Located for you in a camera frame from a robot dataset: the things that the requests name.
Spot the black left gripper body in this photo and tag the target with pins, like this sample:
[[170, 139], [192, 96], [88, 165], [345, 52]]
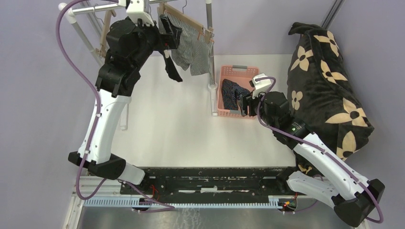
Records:
[[154, 40]]

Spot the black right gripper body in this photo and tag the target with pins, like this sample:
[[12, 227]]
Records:
[[253, 103]]

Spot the navy striped underwear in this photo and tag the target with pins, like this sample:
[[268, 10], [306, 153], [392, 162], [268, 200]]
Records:
[[231, 92]]

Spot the black underwear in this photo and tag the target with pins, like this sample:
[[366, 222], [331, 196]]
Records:
[[171, 68]]

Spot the wooden clip hanger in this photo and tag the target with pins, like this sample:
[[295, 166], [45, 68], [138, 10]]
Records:
[[100, 52], [207, 31]]

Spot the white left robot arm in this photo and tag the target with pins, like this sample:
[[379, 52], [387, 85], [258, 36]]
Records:
[[130, 45]]

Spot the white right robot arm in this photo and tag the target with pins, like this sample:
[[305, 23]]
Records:
[[353, 197]]

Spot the pink plastic basket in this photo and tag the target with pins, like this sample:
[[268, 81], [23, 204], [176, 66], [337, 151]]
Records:
[[234, 81]]

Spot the grey striped boxer shorts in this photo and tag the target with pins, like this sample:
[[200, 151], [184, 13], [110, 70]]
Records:
[[193, 53]]

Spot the black floral blanket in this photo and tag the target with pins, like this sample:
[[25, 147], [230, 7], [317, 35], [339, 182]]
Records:
[[320, 93]]

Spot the silver clothes rack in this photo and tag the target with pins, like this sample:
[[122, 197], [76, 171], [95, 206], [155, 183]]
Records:
[[100, 16]]

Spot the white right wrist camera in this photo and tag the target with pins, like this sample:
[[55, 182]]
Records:
[[260, 83]]

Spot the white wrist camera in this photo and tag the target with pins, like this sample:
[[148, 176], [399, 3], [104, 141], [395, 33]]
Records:
[[260, 83], [139, 13]]

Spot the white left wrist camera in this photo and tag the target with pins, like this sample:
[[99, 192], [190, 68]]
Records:
[[139, 13]]

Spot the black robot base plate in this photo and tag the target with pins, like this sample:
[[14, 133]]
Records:
[[212, 185]]

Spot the aluminium frame rail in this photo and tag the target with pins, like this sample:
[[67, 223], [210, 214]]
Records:
[[331, 13]]

